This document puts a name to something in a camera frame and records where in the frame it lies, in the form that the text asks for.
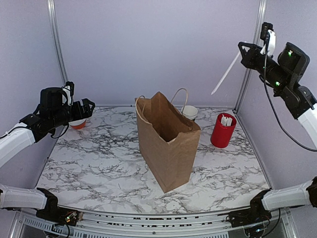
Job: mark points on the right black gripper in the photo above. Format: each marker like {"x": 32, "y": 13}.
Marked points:
{"x": 248, "y": 59}

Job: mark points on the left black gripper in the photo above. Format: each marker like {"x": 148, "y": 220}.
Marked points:
{"x": 79, "y": 114}

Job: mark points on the white straw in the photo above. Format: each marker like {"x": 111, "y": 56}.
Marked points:
{"x": 226, "y": 73}

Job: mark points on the brown paper bag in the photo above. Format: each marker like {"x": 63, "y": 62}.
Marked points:
{"x": 168, "y": 141}

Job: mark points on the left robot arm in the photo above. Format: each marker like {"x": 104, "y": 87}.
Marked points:
{"x": 27, "y": 132}

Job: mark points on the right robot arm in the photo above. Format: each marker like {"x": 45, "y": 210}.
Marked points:
{"x": 283, "y": 76}

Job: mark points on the white and orange bowl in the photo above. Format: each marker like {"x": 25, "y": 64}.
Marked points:
{"x": 78, "y": 124}

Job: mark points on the white sugar packets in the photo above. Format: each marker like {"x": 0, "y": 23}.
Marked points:
{"x": 226, "y": 120}

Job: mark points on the red cylindrical holder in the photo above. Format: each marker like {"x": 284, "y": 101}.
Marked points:
{"x": 221, "y": 135}

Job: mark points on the stack of paper cups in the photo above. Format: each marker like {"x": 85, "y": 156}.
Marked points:
{"x": 190, "y": 112}

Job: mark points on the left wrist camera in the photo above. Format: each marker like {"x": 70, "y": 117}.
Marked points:
{"x": 54, "y": 98}

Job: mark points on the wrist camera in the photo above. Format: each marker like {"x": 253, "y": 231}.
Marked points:
{"x": 292, "y": 59}
{"x": 54, "y": 98}

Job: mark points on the right aluminium frame post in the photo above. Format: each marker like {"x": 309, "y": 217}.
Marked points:
{"x": 256, "y": 40}

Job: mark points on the aluminium frame post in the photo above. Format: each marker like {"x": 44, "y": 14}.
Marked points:
{"x": 256, "y": 40}
{"x": 56, "y": 40}

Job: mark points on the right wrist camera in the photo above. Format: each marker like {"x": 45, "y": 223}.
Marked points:
{"x": 292, "y": 59}

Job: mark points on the left aluminium frame post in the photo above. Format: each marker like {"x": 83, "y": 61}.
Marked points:
{"x": 56, "y": 40}

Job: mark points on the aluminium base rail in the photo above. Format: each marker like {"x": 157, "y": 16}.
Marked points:
{"x": 79, "y": 223}

